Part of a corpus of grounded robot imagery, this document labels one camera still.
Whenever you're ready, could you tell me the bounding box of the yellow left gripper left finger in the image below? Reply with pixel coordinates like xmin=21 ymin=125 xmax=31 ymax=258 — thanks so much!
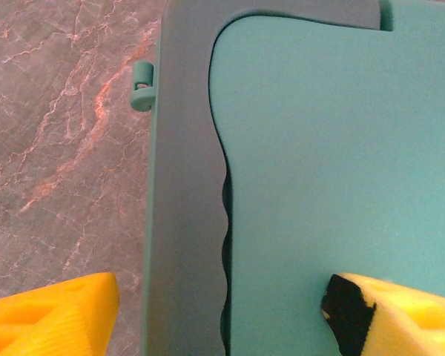
xmin=0 ymin=272 xmax=119 ymax=356

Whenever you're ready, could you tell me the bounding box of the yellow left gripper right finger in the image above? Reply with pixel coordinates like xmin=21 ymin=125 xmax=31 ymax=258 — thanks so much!
xmin=320 ymin=272 xmax=445 ymax=356

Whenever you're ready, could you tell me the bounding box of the teal plastic storage box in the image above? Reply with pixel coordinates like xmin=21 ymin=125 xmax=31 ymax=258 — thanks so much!
xmin=129 ymin=0 xmax=445 ymax=356

